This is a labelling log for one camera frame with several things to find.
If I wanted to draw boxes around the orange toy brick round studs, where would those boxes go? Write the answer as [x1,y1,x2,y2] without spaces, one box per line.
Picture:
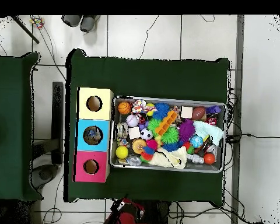
[155,111,179,138]

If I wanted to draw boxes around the crushed clear plastic bottle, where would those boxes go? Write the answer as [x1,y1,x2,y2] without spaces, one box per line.
[125,156,143,167]

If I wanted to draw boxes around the wooden box three holes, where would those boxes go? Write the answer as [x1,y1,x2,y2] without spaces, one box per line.
[74,87,115,183]

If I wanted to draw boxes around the clear shallow mesh bin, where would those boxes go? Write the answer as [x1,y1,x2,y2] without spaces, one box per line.
[110,94,227,173]

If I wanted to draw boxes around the small black white soccer ball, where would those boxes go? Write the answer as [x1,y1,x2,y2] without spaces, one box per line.
[140,128,154,141]

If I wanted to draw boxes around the small orange basketball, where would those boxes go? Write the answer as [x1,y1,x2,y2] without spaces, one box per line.
[118,101,132,116]

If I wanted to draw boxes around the blue spiky ball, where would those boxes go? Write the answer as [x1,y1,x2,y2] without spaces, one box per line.
[152,102,172,121]

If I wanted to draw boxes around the green spiky ball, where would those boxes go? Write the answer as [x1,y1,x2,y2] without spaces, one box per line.
[160,127,180,145]

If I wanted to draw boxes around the yellow green ball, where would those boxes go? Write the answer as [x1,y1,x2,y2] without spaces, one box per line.
[115,145,130,159]

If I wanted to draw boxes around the purple spiky ball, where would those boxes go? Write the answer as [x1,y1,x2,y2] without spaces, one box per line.
[179,118,197,143]

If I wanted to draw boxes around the cream knitted cloth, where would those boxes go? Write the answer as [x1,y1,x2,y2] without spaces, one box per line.
[149,146,188,170]

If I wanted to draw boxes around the brown toy football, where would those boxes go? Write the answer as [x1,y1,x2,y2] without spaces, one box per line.
[192,106,208,121]

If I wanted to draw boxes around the light blue cloth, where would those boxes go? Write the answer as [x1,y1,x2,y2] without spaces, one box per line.
[194,121,225,148]

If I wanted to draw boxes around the black upright bar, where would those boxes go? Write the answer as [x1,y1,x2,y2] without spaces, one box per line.
[51,81,65,165]

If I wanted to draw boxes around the grey round base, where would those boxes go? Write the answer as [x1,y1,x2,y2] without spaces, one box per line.
[31,164,61,190]

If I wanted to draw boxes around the dark green side table cloth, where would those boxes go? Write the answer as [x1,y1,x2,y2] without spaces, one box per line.
[0,51,42,202]

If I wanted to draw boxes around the small colourful item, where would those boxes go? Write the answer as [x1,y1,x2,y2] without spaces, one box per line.
[30,16,46,30]

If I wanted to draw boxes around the black stick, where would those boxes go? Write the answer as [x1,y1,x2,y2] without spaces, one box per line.
[9,15,40,44]

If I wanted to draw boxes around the black power cable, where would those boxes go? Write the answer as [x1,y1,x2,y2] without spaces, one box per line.
[226,132,280,143]

